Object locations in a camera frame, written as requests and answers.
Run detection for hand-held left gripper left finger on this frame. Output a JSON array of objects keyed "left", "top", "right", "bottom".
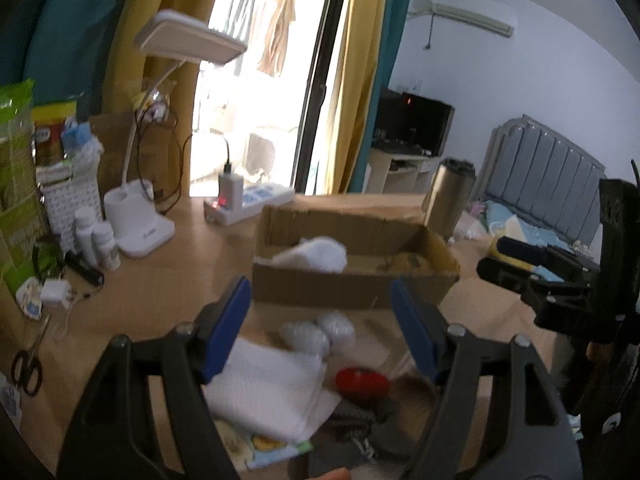
[{"left": 57, "top": 275, "right": 253, "bottom": 480}]

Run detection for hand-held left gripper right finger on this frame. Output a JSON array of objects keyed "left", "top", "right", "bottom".
[{"left": 390, "top": 278, "right": 583, "bottom": 480}]

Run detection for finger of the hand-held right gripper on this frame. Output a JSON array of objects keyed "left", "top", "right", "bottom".
[
  {"left": 476, "top": 257, "right": 597, "bottom": 307},
  {"left": 496, "top": 236, "right": 599, "bottom": 274}
]

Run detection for bubble wrap roll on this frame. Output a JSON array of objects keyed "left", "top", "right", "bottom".
[
  {"left": 279, "top": 321, "right": 332, "bottom": 359},
  {"left": 319, "top": 312, "right": 357, "bottom": 349}
]

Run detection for red soft object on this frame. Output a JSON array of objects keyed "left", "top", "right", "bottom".
[{"left": 335, "top": 367, "right": 390, "bottom": 402}]

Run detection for white towel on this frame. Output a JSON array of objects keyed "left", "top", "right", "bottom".
[{"left": 205, "top": 337, "right": 342, "bottom": 444}]

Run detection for cardboard box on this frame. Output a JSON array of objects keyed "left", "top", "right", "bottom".
[{"left": 251, "top": 204, "right": 461, "bottom": 311}]

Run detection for dark grey cloth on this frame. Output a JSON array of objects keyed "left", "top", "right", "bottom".
[{"left": 304, "top": 400, "right": 437, "bottom": 480}]

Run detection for printed cartoon cloth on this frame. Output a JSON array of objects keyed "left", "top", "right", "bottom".
[{"left": 220, "top": 419, "right": 314, "bottom": 472}]

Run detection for brown soft toy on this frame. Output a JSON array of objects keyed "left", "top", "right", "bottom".
[{"left": 382, "top": 254, "right": 432, "bottom": 274}]

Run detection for light blue bedding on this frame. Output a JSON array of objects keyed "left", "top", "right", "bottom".
[{"left": 480, "top": 200, "right": 576, "bottom": 283}]

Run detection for grey padded headboard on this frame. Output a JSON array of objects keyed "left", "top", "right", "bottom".
[{"left": 481, "top": 113, "right": 607, "bottom": 247}]

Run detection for steel tumbler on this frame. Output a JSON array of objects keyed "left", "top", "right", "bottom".
[{"left": 422, "top": 157, "right": 476, "bottom": 242}]

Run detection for white fluffy cloth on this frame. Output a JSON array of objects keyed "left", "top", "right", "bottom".
[{"left": 271, "top": 237, "right": 349, "bottom": 275}]

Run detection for white power strip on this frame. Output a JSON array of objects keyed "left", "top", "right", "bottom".
[{"left": 203, "top": 183, "right": 296, "bottom": 227}]

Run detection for white plug-in charger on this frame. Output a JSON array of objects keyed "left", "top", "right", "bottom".
[{"left": 218, "top": 172, "right": 244, "bottom": 211}]

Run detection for white television stand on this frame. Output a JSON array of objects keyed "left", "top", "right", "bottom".
[{"left": 366, "top": 144, "right": 434, "bottom": 194}]

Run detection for white bottle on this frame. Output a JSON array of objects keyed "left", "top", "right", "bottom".
[
  {"left": 73, "top": 207, "right": 97, "bottom": 267},
  {"left": 92, "top": 222, "right": 121, "bottom": 269}
]

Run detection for black flashlight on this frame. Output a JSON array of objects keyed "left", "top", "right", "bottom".
[{"left": 64, "top": 251, "right": 105, "bottom": 288}]

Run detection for black television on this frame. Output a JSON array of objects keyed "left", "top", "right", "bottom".
[{"left": 374, "top": 90, "right": 456, "bottom": 157}]

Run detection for small white power adapter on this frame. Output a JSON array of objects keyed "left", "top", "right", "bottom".
[{"left": 40, "top": 279, "right": 74, "bottom": 309}]

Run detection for white perforated basket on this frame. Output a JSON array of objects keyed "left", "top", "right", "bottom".
[{"left": 38, "top": 167, "right": 104, "bottom": 252}]

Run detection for black scissors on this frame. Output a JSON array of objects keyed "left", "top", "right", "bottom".
[{"left": 10, "top": 314, "right": 52, "bottom": 396}]

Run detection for flat cardboard sheet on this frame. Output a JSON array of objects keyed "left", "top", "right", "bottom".
[{"left": 88, "top": 112, "right": 194, "bottom": 207}]

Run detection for yellow curtain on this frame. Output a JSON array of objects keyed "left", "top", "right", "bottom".
[{"left": 320, "top": 0, "right": 391, "bottom": 196}]

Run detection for clear plastic bag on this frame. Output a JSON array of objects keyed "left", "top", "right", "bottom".
[{"left": 134, "top": 79, "right": 178, "bottom": 127}]

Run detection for white air conditioner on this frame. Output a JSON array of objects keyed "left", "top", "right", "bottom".
[{"left": 429, "top": 0, "right": 519, "bottom": 38}]

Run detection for teal curtain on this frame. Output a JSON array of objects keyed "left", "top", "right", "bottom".
[{"left": 347, "top": 0, "right": 418, "bottom": 193}]

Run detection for green packet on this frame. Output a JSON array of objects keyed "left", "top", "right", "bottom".
[{"left": 0, "top": 78, "right": 52, "bottom": 293}]

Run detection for yellow lidded jar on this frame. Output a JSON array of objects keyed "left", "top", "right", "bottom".
[{"left": 32, "top": 101, "right": 79, "bottom": 167}]

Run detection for white desk lamp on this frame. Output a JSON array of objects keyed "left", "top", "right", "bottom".
[{"left": 103, "top": 9, "right": 249, "bottom": 260}]

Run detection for hanging beige shirt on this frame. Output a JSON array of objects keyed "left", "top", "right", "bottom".
[{"left": 256, "top": 0, "right": 297, "bottom": 79}]

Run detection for black charger cable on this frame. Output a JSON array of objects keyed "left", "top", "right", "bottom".
[{"left": 135, "top": 107, "right": 234, "bottom": 206}]

